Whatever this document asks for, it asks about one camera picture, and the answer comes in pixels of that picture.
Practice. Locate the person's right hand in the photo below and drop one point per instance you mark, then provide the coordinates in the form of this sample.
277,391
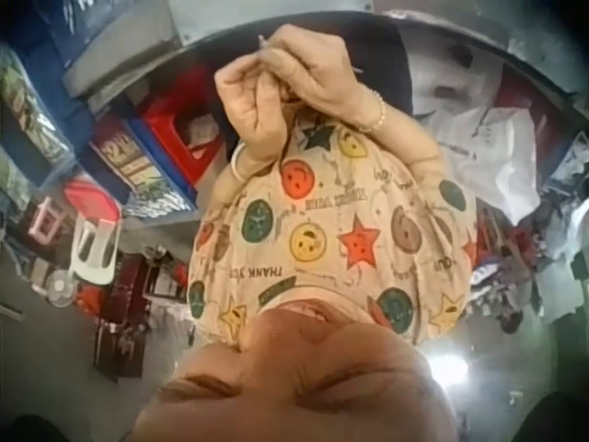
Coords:
322,73

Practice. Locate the person's left hand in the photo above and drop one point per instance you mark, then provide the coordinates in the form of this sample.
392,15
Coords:
244,108

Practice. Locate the thin metal needle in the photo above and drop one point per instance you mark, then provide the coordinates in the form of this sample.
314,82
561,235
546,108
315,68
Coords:
264,40

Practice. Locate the white bangle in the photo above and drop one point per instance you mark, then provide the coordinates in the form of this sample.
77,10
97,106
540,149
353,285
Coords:
235,162

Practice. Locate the red plastic stool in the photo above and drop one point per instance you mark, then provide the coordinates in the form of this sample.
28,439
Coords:
161,126

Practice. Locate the grey board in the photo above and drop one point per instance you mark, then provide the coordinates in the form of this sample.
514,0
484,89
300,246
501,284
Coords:
119,69

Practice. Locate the red stool seat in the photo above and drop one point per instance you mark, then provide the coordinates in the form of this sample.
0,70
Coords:
89,198

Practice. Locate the blue shelf with goods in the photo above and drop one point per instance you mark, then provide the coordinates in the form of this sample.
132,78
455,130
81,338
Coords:
41,92

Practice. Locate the heap of white plastic bags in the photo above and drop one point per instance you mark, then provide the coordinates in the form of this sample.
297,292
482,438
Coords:
483,138

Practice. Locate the white plastic chair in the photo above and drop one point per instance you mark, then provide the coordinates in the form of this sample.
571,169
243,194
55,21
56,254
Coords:
94,251

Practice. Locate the dark red cabinet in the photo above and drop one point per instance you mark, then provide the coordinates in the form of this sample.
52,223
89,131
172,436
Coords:
124,317

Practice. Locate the small white fan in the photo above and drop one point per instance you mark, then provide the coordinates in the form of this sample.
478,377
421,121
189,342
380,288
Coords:
58,286

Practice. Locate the heap of assorted goods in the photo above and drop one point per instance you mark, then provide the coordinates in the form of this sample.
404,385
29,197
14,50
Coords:
529,258

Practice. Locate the pink plastic frame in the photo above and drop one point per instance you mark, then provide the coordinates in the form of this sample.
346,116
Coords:
42,222

